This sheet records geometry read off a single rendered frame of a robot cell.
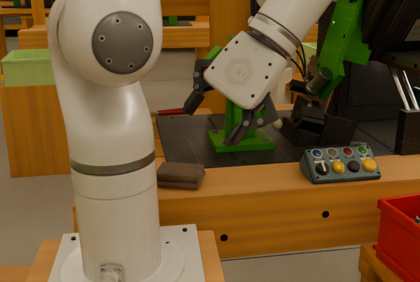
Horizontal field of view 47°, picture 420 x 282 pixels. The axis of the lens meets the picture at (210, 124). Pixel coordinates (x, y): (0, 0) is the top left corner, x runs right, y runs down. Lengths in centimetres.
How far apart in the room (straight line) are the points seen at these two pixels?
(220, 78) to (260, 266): 170
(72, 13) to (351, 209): 73
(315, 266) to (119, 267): 178
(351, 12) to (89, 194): 80
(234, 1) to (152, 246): 94
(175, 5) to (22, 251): 156
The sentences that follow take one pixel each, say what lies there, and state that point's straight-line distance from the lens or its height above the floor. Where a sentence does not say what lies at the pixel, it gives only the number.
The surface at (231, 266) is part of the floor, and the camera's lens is 237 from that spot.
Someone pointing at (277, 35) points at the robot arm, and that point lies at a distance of 74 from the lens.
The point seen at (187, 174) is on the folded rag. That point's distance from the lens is 99.
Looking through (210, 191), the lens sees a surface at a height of 90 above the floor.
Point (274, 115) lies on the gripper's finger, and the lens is 74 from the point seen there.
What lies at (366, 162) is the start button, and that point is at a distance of 108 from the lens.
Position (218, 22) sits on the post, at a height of 117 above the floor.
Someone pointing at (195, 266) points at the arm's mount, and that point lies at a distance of 79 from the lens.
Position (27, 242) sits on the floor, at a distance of 271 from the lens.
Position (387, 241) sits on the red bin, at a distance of 98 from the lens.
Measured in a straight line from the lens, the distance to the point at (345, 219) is 109.
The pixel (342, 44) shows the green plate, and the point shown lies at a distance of 123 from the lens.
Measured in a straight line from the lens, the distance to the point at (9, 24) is 1085.
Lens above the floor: 133
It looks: 18 degrees down
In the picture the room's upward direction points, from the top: straight up
